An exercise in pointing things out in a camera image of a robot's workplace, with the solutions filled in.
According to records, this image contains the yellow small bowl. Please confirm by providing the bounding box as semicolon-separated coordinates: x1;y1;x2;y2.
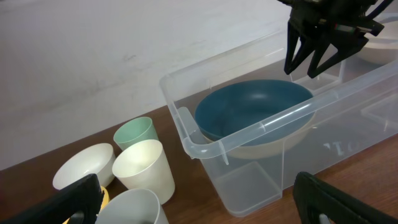
63;186;109;224

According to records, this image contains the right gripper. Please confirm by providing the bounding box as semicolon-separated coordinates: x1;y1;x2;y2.
279;0;385;78

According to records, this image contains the clear plastic storage container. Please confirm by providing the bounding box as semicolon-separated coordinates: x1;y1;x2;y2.
160;30;397;217

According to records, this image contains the dark blue large bowl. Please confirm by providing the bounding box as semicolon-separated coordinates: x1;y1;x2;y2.
195;80;313;141

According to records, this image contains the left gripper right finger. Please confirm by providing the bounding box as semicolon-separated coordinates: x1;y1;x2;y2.
293;172;397;224

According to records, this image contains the mint green cup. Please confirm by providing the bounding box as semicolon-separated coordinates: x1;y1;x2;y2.
113;116;159;151

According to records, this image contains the beige large bowl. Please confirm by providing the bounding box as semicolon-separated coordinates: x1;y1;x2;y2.
356;12;397;65
200;111;317;161

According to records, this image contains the white small bowl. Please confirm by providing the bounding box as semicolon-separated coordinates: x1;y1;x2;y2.
52;143;116;190

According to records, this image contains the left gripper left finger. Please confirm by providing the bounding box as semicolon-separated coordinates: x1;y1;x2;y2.
3;174;104;224

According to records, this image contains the grey cup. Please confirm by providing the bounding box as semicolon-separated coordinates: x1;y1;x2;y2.
95;189;169;224

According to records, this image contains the cream white cup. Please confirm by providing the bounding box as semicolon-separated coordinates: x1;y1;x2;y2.
112;139;175;205

